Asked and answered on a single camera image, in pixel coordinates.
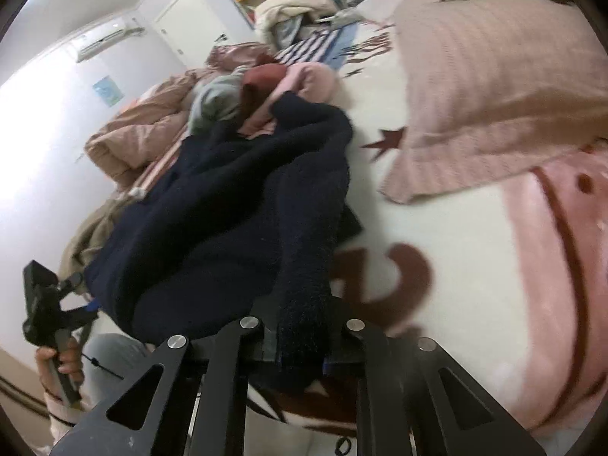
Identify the pink pillow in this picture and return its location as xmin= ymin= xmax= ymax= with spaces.
xmin=379 ymin=0 xmax=608 ymax=206

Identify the pink quilt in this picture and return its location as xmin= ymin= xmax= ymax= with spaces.
xmin=84 ymin=67 xmax=226 ymax=192

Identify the white air conditioner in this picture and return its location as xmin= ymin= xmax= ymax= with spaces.
xmin=70 ymin=15 xmax=146 ymax=63

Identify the pink dotted plush cloth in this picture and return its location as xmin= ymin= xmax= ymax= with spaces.
xmin=499 ymin=140 xmax=608 ymax=440

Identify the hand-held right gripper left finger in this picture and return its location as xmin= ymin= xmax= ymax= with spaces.
xmin=50 ymin=316 xmax=287 ymax=456

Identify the striped printed bed blanket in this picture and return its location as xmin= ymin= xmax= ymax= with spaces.
xmin=114 ymin=0 xmax=608 ymax=456

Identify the white door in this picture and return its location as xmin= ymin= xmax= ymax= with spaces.
xmin=152 ymin=0 xmax=230 ymax=66

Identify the pink garment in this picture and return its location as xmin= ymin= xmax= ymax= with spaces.
xmin=237 ymin=63 xmax=341 ymax=138

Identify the small blue wall poster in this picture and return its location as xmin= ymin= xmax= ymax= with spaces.
xmin=92 ymin=76 xmax=125 ymax=108

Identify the navy planet sweater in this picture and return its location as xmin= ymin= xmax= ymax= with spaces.
xmin=84 ymin=89 xmax=364 ymax=393

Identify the grey garment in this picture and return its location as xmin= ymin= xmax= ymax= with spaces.
xmin=187 ymin=65 xmax=251 ymax=136

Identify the person's grey trouser leg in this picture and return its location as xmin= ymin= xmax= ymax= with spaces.
xmin=78 ymin=332 xmax=161 ymax=414

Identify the beige duvet pile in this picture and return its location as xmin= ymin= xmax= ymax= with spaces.
xmin=253 ymin=0 xmax=339 ymax=47

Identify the person's left forearm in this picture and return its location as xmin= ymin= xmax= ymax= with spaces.
xmin=44 ymin=387 xmax=95 ymax=450

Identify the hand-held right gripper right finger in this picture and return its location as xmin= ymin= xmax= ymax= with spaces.
xmin=322 ymin=318 xmax=547 ymax=456

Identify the red-brown garment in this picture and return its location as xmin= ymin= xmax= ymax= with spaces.
xmin=239 ymin=54 xmax=288 ymax=122

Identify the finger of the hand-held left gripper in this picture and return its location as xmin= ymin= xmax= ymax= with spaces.
xmin=57 ymin=272 xmax=87 ymax=298
xmin=61 ymin=299 xmax=102 ymax=332

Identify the shiny pink cloth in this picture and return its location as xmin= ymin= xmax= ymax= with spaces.
xmin=206 ymin=42 xmax=277 ymax=76

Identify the khaki cloth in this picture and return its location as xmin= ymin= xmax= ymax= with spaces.
xmin=59 ymin=197 xmax=127 ymax=290

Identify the person's left hand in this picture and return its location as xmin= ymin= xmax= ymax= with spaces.
xmin=35 ymin=338 xmax=86 ymax=403

